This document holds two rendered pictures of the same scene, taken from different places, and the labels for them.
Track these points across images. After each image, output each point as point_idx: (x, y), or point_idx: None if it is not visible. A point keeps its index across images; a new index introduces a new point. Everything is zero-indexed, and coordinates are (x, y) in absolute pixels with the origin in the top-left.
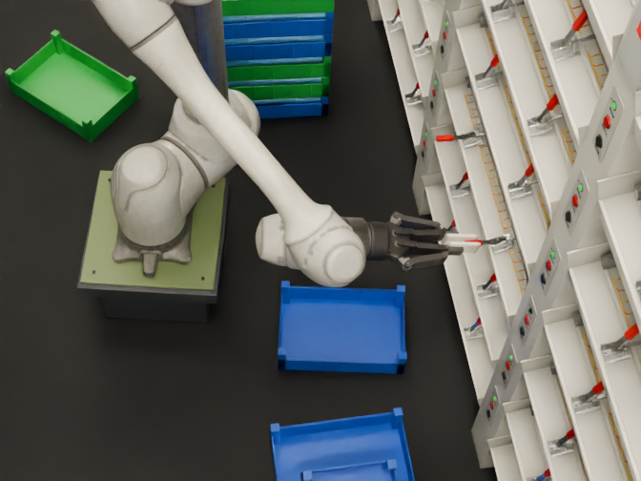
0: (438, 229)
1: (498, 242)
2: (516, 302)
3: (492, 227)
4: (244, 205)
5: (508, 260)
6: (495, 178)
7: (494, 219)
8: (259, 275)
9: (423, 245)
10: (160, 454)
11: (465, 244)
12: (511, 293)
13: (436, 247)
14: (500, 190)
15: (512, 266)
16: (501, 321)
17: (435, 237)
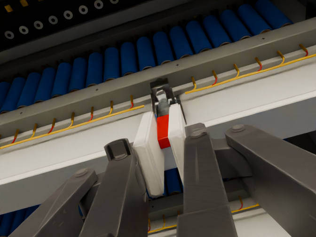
0: (106, 168)
1: (168, 100)
2: (313, 75)
3: (121, 134)
4: None
5: (205, 99)
6: (19, 135)
7: (103, 133)
8: None
9: (205, 192)
10: None
11: (179, 114)
12: (291, 84)
13: (205, 154)
14: (47, 125)
15: (222, 92)
16: (268, 220)
17: (138, 185)
